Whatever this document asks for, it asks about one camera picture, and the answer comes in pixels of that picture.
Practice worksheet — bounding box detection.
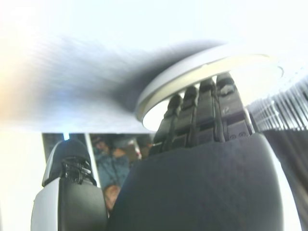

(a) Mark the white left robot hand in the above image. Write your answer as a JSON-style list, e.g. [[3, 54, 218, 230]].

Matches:
[[30, 73, 303, 231]]

